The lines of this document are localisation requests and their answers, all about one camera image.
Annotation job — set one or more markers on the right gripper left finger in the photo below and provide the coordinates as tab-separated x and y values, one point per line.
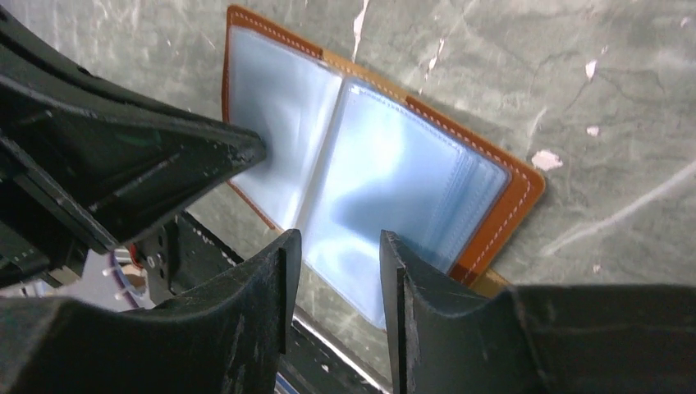
224	336

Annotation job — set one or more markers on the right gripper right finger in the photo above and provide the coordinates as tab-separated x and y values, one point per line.
444	338

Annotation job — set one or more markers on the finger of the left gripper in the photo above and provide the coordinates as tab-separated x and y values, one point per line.
88	165

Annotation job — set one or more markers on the brown leather card holder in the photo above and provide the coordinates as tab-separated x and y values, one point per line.
350	154

